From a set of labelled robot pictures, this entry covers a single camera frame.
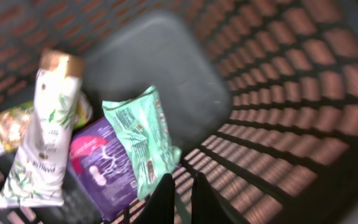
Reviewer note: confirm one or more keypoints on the white tube gold cap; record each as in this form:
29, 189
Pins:
36, 176

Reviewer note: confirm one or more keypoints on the purple pad package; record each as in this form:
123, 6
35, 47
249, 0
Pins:
102, 168

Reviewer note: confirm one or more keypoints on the grey plastic shopping basket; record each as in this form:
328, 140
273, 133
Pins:
261, 96

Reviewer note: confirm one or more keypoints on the green yellow snack pouch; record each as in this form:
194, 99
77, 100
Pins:
8, 130

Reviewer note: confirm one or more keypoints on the mint green snack packet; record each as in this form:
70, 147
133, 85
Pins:
141, 127

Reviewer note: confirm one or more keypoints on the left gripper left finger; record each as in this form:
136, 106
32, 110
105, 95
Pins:
160, 207

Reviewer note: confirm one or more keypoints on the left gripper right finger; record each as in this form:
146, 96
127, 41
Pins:
205, 207

